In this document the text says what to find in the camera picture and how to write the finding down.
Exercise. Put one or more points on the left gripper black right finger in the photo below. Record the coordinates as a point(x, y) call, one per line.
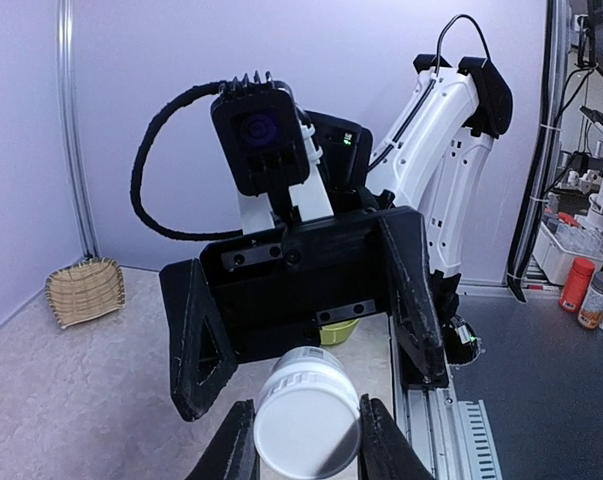
point(385, 453)

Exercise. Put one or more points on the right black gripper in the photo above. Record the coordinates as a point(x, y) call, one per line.
point(256, 296)

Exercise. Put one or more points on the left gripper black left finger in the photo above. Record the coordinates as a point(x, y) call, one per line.
point(231, 454)

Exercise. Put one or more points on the white pill bottle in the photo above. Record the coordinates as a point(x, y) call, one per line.
point(307, 416)

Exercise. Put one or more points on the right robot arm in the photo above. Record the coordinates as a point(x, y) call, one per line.
point(430, 161)

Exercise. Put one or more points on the lime green bowl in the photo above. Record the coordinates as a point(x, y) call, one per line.
point(337, 333)

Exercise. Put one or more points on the woven bamboo tray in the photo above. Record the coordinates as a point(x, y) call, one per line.
point(85, 291)

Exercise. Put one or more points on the grey capped spice jar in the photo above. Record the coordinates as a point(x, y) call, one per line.
point(591, 311)

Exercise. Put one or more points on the white storage bin background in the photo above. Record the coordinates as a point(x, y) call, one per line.
point(558, 244)

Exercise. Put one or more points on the orange capped bottle background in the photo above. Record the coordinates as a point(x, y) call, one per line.
point(577, 283)

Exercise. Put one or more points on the front aluminium rail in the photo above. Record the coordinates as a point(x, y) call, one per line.
point(478, 426)

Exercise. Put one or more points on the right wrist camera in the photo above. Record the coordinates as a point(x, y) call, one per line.
point(270, 147)

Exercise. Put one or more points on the left aluminium frame post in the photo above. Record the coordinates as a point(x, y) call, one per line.
point(68, 109)

